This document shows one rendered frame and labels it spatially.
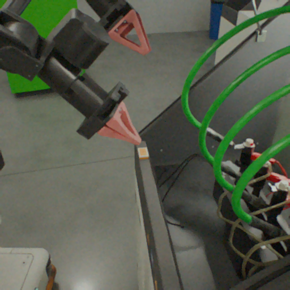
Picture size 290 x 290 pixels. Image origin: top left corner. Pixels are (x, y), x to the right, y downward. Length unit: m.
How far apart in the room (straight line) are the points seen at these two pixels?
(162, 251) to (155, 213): 0.11
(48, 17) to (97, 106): 3.35
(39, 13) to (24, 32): 3.31
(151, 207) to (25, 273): 0.91
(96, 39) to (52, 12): 3.36
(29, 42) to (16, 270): 1.26
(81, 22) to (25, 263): 1.31
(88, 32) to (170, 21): 7.06
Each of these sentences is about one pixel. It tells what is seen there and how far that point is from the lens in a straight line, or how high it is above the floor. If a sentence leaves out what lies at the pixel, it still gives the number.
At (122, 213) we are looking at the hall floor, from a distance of 2.07.
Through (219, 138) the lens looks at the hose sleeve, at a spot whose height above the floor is 1.14.
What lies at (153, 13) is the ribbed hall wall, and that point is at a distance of 7.32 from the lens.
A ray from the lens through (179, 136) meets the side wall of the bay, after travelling 1.05.
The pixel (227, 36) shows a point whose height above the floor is 1.38.
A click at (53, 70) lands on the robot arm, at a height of 1.36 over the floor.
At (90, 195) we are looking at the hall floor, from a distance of 2.24.
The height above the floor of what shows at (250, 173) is 1.23.
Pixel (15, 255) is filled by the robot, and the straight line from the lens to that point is 1.63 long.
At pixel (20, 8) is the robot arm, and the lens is 1.05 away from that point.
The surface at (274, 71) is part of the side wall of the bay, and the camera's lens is 1.08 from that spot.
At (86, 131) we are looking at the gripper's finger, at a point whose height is 1.26.
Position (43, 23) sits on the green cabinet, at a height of 0.87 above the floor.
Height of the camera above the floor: 1.50
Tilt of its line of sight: 33 degrees down
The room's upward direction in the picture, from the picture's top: straight up
